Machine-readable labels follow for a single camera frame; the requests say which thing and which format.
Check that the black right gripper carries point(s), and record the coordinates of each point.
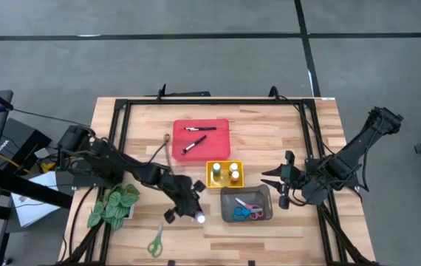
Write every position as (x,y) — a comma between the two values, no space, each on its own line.
(295,177)

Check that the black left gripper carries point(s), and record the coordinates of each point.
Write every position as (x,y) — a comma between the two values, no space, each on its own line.
(184,196)

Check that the purple paint bottle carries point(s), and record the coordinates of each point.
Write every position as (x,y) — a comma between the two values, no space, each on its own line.
(200,218)

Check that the pink scissors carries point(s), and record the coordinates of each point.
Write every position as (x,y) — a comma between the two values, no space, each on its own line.
(249,207)

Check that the orange paint bottle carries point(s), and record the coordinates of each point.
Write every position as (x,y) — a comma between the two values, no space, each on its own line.
(235,176)

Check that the green paint bottle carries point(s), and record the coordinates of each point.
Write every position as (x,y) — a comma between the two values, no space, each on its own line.
(216,168)

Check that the blue scissors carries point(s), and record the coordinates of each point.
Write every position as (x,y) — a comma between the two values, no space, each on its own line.
(240,213)

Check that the thick black makeup brush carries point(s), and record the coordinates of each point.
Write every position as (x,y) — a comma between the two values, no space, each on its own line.
(195,143)

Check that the green scissors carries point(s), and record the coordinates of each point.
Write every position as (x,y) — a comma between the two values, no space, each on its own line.
(155,247)

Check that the thin dark paintbrush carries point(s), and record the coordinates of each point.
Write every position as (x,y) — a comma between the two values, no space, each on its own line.
(195,128)

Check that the black paintbrush silver ferrule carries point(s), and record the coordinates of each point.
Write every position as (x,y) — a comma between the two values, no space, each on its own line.
(207,129)

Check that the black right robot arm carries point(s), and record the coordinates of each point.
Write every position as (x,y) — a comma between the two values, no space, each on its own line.
(354,151)

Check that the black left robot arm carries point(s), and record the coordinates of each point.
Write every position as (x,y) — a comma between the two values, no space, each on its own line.
(122,164)

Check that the yellow plastic basket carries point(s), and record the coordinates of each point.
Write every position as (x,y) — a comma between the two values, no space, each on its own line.
(225,181)

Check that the grey translucent plastic bin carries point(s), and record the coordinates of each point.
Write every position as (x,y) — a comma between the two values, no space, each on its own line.
(229,199)

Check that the red plastic tray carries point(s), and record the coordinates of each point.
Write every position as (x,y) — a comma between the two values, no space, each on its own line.
(214,147)

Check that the black table edge clamp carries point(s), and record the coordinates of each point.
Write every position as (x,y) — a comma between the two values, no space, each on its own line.
(171,263)

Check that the green plant white pot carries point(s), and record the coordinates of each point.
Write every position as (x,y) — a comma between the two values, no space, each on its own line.
(116,205)

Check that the white label sticker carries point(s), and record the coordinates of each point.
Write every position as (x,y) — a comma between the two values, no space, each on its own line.
(328,98)

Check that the white paper sheet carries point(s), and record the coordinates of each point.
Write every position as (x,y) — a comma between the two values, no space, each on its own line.
(33,208)

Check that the black stand beam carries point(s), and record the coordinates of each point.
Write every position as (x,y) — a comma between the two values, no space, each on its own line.
(29,188)

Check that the black computer case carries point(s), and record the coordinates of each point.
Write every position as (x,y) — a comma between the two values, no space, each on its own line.
(14,134)

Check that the black aluminium table frame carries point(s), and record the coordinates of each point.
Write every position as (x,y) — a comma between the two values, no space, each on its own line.
(214,101)

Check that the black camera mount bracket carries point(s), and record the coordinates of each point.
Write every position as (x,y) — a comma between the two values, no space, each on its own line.
(188,94)

